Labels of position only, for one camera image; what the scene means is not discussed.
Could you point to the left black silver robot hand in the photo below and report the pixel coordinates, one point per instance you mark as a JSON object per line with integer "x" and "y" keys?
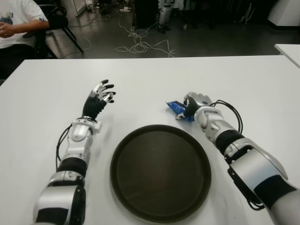
{"x": 92, "y": 106}

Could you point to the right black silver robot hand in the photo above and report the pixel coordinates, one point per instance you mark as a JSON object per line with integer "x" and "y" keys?
{"x": 199, "y": 99}

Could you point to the blue Oreo cookie packet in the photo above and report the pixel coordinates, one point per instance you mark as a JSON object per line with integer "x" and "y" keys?
{"x": 175, "y": 106}

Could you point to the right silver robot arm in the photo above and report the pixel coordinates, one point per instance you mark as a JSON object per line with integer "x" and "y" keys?
{"x": 253, "y": 168}

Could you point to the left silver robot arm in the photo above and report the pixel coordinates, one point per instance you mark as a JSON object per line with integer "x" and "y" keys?
{"x": 78, "y": 133}

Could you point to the round dark brown tray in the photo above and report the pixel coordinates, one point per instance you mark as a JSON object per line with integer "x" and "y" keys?
{"x": 161, "y": 171}

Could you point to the black office chair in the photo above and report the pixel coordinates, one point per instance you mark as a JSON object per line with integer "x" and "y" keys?
{"x": 58, "y": 21}

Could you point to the black cabinet on casters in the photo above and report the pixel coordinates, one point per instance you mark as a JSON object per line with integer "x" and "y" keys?
{"x": 145, "y": 14}

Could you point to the white panel board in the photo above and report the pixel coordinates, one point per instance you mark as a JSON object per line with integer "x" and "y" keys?
{"x": 78, "y": 5}

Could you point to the white power strip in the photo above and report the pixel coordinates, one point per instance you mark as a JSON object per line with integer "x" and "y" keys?
{"x": 125, "y": 9}

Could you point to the white side table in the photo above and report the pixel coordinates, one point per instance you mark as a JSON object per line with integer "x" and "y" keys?
{"x": 290, "y": 52}

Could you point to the seated person in white shirt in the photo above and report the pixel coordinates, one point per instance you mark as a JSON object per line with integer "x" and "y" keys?
{"x": 14, "y": 14}

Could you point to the white cabinet with black base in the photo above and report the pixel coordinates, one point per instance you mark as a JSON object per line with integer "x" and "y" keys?
{"x": 286, "y": 11}

